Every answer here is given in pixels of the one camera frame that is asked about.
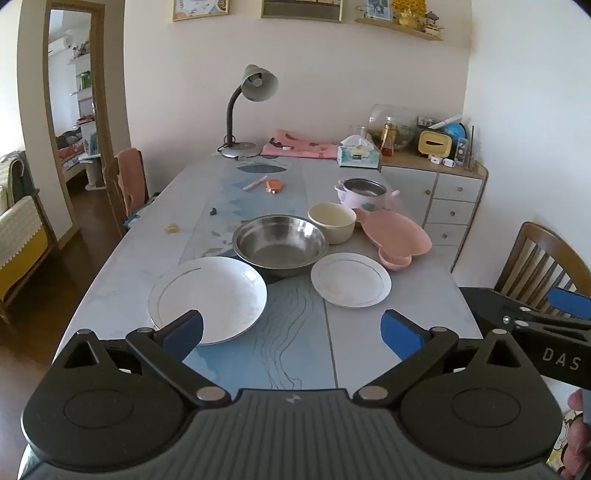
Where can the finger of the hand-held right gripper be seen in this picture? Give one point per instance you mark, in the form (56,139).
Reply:
(572,302)
(554,325)

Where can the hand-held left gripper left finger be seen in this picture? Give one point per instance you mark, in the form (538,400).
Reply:
(184,334)

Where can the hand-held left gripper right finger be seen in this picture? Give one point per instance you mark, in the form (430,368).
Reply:
(400,334)

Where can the large white plate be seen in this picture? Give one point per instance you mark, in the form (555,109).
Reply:
(207,295)

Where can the small white plate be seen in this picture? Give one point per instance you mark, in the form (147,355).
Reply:
(351,279)

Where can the pink fish-shaped plate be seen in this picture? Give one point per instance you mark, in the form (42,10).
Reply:
(392,235)

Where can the stainless steel bowl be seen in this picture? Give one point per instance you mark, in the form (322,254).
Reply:
(277,249)

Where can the cream bowl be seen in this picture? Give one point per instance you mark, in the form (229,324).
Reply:
(330,226)

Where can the pink pot with steel insert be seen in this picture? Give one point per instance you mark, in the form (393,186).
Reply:
(364,201)

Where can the person's right hand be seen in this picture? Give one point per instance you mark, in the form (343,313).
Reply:
(577,445)

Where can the wooden chair with dark seat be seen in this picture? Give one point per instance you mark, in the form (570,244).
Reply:
(531,249)

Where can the white drawer cabinet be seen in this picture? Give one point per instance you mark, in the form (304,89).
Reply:
(455,203)

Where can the pink towel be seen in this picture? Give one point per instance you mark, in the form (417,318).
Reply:
(131,177)

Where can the pink white pen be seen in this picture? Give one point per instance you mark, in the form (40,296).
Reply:
(255,183)

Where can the orange tape measure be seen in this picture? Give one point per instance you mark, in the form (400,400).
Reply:
(274,185)

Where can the small white charger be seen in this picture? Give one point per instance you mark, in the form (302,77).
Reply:
(447,162)

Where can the tissue box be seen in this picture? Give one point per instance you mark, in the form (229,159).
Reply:
(358,158)

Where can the white floor appliance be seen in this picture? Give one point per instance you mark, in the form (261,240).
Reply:
(96,173)

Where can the clear acrylic holder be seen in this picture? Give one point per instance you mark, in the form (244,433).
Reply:
(464,150)

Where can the sofa with cream cover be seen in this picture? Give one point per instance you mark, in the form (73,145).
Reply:
(23,230)

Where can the yellow tissue holder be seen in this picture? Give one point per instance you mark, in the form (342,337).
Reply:
(434,144)

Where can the amber liquid bottle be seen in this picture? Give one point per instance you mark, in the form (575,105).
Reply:
(388,138)

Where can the blue globe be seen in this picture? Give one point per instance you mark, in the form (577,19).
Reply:
(457,131)

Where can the clear glass cup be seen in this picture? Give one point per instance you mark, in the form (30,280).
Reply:
(358,133)

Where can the round glass jar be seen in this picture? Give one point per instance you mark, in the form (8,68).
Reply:
(406,124)

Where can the pink printed cloth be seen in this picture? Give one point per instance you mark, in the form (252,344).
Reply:
(300,147)

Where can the white marker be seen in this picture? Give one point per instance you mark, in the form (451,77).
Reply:
(445,121)

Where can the grey desk lamp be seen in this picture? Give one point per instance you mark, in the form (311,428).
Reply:
(258,83)

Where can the small wooden model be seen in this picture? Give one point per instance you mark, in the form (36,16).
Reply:
(434,24)

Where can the yellow ornament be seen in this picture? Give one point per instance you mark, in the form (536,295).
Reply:
(408,11)

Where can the framed picture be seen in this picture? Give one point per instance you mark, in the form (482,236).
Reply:
(300,10)
(201,9)

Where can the wooden door frame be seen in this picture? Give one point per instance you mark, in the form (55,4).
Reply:
(57,115)

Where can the wooden wall shelf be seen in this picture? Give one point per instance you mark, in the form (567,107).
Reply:
(397,26)

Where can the small photo frame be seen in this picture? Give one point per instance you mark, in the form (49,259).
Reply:
(379,9)

